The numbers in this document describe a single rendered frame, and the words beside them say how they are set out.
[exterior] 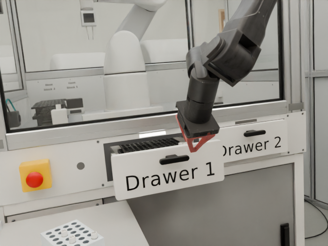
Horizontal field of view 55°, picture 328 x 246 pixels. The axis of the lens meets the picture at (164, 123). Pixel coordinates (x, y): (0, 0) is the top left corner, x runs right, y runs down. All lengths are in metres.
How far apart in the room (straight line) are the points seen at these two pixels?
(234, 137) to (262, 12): 0.50
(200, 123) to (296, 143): 0.59
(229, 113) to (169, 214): 0.37
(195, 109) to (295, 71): 0.59
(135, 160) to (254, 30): 0.40
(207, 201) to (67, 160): 0.47
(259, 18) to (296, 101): 0.59
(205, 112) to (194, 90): 0.06
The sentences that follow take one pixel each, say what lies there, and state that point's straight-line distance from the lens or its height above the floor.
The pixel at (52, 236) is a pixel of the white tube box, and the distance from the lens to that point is 0.73.
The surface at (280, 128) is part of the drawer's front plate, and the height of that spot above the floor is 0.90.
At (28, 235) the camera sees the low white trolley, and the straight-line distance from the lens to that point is 0.85.
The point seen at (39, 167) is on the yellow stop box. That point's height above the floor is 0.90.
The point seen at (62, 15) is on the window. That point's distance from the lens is 0.92.
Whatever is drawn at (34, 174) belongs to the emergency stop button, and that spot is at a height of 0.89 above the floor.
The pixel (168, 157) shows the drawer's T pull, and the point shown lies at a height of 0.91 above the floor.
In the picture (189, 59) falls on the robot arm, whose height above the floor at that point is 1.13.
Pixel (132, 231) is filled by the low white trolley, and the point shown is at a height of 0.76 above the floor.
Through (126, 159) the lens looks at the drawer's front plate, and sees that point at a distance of 0.76.
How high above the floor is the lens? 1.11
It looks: 9 degrees down
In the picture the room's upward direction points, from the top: 5 degrees counter-clockwise
